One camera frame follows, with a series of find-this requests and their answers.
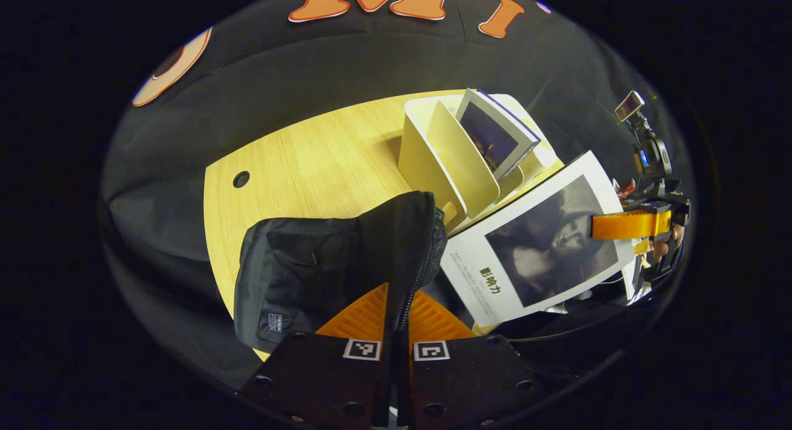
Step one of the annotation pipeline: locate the white bookshelf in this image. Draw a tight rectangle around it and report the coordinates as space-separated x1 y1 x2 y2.
397 93 565 234

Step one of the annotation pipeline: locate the blue dark cover book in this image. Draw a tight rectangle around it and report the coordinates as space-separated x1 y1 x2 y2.
455 88 541 181

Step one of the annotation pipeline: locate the black schoolbag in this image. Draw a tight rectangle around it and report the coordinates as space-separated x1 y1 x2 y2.
233 191 448 358

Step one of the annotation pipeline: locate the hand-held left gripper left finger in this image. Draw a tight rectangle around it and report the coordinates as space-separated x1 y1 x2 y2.
238 283 392 430

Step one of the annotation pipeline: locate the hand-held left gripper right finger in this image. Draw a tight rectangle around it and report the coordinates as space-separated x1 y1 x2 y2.
395 289 546 430

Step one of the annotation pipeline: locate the white portrait cover book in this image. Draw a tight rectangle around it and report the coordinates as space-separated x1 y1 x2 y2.
440 150 636 329

